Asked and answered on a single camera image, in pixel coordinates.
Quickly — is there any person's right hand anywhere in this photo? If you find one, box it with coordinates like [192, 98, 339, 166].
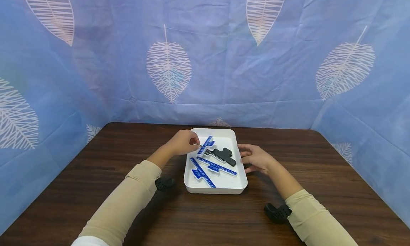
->
[237, 144, 277, 175]

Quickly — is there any person's left hand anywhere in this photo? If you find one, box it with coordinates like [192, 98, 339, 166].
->
[167, 129, 201, 156]

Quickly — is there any black caliper ruler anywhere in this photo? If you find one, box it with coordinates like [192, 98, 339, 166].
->
[197, 144, 237, 167]

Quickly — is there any white plastic tray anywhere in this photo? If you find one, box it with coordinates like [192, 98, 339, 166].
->
[184, 128, 248, 195]

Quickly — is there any person's left forearm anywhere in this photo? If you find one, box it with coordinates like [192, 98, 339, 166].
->
[71, 146, 177, 246]

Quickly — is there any person's right forearm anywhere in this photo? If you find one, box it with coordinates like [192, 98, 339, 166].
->
[266, 161, 359, 246]

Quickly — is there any short blue caliper ruler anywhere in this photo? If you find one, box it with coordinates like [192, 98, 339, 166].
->
[197, 136, 215, 156]

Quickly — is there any long blue caliper ruler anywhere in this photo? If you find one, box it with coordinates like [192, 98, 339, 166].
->
[189, 157, 217, 188]
[196, 156, 238, 177]

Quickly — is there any black wrist band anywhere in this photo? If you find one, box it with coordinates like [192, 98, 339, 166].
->
[154, 177, 175, 192]
[263, 203, 293, 224]

